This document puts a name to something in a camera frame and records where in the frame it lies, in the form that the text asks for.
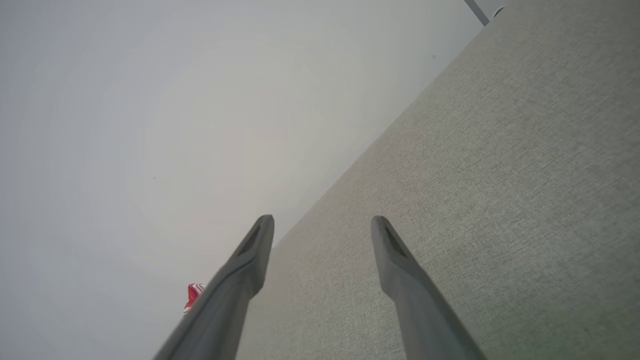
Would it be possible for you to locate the dark grey metal bar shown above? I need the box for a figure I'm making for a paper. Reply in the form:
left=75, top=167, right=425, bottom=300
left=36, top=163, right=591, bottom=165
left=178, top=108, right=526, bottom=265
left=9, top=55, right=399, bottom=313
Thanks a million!
left=463, top=0, right=490, bottom=26

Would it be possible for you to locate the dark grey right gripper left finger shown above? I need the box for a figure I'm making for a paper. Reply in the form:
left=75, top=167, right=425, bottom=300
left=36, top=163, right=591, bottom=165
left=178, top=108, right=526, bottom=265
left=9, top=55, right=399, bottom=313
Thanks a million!
left=152, top=214, right=275, bottom=360

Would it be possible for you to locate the red jersey with white trim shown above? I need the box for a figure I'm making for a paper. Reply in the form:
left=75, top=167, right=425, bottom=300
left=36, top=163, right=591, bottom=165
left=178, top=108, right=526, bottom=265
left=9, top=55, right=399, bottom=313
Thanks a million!
left=182, top=283, right=207, bottom=317

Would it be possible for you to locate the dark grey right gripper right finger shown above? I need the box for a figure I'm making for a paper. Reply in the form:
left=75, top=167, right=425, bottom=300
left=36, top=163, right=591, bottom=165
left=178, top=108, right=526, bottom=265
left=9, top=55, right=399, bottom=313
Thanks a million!
left=370, top=215, right=489, bottom=360

